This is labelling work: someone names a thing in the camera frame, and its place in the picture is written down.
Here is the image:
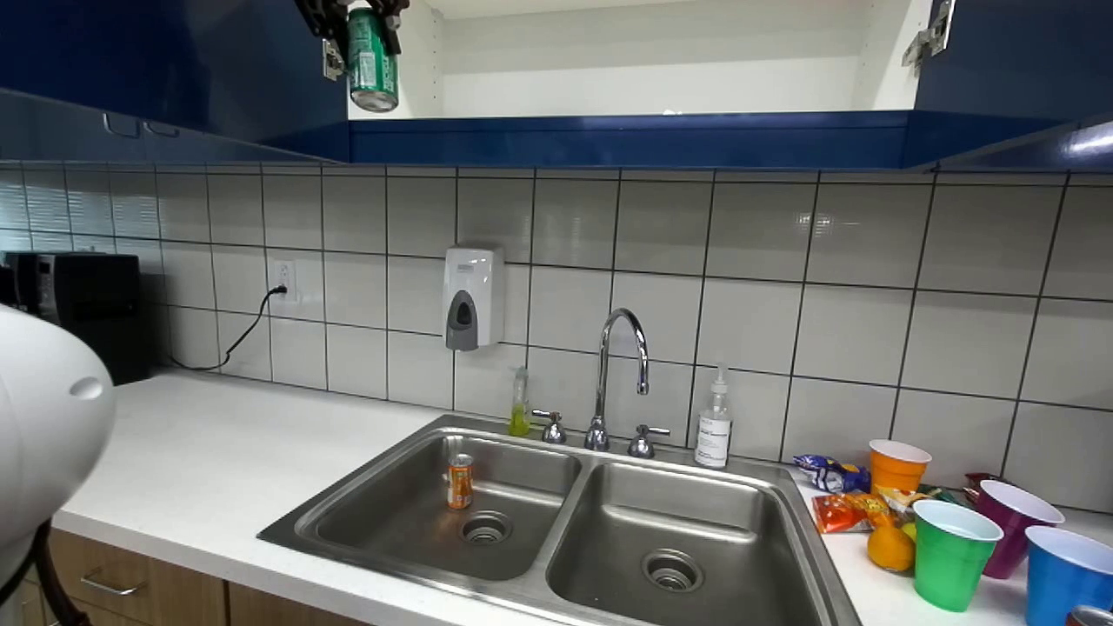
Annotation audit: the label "yellow-green dish soap bottle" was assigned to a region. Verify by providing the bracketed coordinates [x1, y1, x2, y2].
[505, 364, 537, 443]

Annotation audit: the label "clear pump bottle white label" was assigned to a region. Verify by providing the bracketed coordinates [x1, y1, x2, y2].
[692, 364, 737, 472]

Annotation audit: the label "green plastic cup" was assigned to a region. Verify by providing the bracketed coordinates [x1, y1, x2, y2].
[910, 497, 1004, 615]

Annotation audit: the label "blue plastic cup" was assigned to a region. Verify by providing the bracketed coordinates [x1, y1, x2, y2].
[1021, 520, 1113, 626]

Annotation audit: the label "blue chip bag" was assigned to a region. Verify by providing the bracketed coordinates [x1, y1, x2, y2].
[791, 451, 874, 497]

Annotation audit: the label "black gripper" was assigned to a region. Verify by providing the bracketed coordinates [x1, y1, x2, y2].
[293, 0, 409, 70]

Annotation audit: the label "black power cord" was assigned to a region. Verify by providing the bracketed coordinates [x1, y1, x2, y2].
[169, 281, 293, 376]

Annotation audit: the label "black countertop appliance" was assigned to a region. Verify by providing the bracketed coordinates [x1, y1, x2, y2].
[0, 249, 166, 381]

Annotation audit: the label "chrome gooseneck faucet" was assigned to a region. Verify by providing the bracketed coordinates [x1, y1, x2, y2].
[581, 306, 653, 451]

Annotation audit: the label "purple plastic cup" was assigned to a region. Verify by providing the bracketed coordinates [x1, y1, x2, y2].
[967, 477, 1069, 582]

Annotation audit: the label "green soda can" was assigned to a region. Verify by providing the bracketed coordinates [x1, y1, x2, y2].
[344, 0, 403, 116]

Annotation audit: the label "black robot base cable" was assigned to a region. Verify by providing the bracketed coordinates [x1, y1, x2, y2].
[27, 520, 76, 626]

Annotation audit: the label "chrome faucet handle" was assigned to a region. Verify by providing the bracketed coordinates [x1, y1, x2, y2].
[625, 422, 675, 459]
[531, 407, 569, 446]

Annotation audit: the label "wooden base drawers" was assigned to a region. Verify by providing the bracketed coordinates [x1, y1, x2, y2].
[45, 525, 363, 626]

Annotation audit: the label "orange plastic cup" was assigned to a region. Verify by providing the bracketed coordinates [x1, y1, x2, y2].
[866, 438, 934, 497]

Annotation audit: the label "white wall soap dispenser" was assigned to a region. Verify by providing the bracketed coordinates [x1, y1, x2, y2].
[440, 242, 502, 354]

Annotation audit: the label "orange soda can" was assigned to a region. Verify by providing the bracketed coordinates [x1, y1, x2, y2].
[445, 448, 475, 514]

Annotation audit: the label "white wall outlet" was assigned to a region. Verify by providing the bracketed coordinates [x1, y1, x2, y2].
[269, 255, 300, 306]

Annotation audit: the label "orange snack bag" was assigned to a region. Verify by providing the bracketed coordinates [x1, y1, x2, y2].
[810, 487, 919, 534]

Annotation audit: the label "orange fruit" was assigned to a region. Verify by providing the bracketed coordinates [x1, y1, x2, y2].
[864, 514, 919, 576]

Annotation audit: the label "open white interior cabinet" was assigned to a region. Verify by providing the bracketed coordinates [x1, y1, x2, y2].
[256, 0, 1048, 174]

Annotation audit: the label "stainless steel double sink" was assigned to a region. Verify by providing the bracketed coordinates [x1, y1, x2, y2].
[253, 415, 864, 626]

